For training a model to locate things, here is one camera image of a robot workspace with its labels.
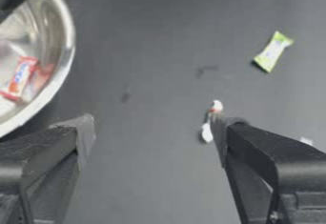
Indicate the white black red twist candy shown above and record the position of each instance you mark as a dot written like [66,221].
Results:
[206,132]

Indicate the green white candy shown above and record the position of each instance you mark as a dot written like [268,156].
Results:
[273,51]

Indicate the steel bowl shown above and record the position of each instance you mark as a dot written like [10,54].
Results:
[47,27]

